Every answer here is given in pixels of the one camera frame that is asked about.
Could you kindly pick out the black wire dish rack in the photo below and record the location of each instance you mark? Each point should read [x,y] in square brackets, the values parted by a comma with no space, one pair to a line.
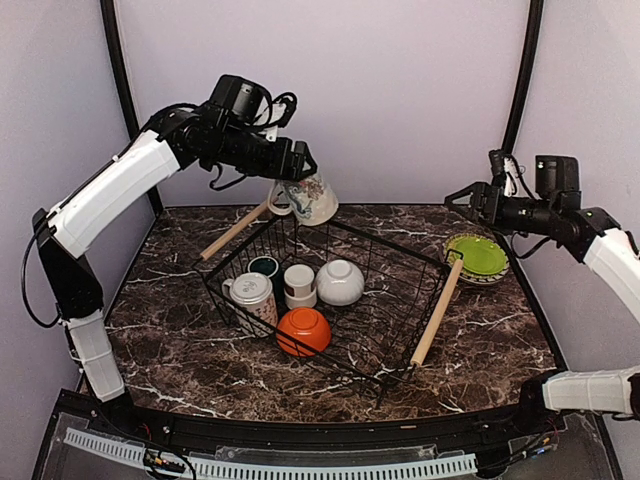
[376,293]

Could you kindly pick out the white ribbed bowl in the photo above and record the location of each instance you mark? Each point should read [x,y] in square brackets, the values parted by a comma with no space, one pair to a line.
[340,283]

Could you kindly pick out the dark green cup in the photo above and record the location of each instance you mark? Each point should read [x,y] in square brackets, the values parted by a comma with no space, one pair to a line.
[265,265]

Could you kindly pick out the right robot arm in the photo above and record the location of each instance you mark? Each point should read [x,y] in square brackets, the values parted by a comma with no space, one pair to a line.
[554,211]

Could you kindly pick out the black front rail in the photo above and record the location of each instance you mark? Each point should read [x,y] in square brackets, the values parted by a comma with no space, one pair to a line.
[484,429]

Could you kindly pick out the orange bowl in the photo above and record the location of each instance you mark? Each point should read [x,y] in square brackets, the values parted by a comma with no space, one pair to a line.
[303,332]

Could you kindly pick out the white brown striped cup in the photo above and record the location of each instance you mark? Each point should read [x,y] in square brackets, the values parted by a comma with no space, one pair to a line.
[299,288]

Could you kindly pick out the tall dragon pattern mug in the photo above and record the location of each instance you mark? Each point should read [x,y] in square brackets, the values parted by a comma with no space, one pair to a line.
[311,200]

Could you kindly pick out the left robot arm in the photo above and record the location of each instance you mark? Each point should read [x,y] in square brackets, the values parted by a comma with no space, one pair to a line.
[237,126]

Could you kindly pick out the left wooden rack handle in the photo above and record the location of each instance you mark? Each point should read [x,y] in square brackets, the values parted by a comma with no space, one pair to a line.
[235,230]

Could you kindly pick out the white slotted cable duct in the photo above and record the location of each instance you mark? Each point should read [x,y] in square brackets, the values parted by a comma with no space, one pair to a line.
[245,463]

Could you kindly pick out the right wooden rack handle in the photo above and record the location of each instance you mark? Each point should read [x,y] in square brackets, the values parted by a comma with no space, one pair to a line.
[437,316]

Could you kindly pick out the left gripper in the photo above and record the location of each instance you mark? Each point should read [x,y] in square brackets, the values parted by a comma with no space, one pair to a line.
[294,171]

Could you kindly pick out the white leaf pattern mug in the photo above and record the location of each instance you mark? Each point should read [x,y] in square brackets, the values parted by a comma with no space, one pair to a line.
[253,303]

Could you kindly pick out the wooden rack handle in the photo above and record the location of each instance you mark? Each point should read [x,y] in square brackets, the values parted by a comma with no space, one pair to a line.
[437,316]
[235,230]

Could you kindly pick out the yellow woven pattern plate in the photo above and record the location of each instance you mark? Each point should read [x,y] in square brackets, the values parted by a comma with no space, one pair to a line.
[452,241]

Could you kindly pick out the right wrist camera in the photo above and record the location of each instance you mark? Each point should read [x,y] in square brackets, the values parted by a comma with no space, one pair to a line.
[505,172]

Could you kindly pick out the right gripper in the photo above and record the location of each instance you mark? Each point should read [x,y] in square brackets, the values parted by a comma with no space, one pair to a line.
[481,191]

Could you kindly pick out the grey deer pattern plate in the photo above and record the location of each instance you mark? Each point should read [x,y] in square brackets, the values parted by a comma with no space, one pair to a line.
[475,283]

